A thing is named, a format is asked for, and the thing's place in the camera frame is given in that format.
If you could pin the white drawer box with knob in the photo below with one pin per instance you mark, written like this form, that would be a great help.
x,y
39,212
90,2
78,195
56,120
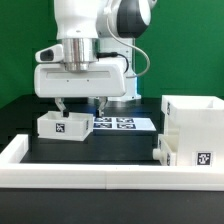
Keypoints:
x,y
166,150

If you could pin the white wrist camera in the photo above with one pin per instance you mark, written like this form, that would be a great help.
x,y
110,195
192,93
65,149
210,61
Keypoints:
x,y
53,54

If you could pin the paper sheet with markers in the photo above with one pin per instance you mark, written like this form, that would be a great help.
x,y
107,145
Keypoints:
x,y
124,123

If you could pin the white drawer cabinet frame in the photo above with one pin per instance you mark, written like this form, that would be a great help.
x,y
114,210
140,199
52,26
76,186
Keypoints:
x,y
198,123

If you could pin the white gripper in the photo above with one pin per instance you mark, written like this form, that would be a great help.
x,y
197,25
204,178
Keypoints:
x,y
100,80

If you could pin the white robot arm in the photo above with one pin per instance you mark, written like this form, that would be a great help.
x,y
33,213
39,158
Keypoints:
x,y
77,66

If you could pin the white L-shaped obstacle fence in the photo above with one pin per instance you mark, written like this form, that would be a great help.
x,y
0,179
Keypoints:
x,y
14,173

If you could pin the white plain drawer box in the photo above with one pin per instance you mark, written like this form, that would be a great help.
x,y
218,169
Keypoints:
x,y
75,127

